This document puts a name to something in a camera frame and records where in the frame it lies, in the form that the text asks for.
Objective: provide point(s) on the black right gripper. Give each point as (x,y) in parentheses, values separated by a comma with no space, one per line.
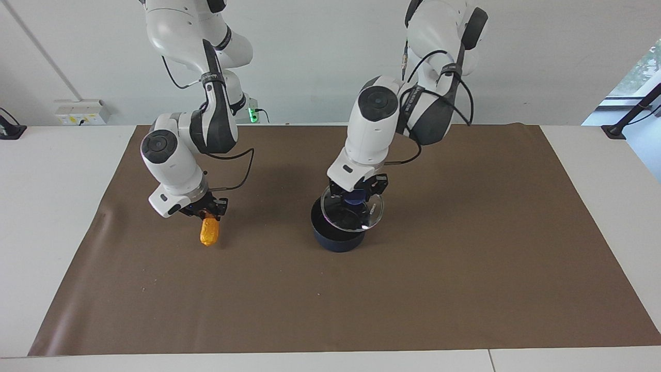
(204,204)

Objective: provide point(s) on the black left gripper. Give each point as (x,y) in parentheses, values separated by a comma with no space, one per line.
(367,183)

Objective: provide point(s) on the glass lid with purple knob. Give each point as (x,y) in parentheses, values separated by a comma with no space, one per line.
(356,218)

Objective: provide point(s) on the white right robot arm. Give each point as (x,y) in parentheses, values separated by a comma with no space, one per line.
(173,165)

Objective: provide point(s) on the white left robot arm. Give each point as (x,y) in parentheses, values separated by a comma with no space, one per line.
(369,129)

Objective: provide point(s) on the brown table mat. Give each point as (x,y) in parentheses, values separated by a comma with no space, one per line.
(413,289)

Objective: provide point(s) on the small black table clamp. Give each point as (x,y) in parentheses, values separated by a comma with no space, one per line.
(11,130)

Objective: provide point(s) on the black angled stand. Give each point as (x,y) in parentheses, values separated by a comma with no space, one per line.
(627,120)

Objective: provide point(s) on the window with green view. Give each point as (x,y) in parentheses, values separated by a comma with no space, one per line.
(640,72)

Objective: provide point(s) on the white wall socket box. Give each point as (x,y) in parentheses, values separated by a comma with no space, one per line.
(82,111)

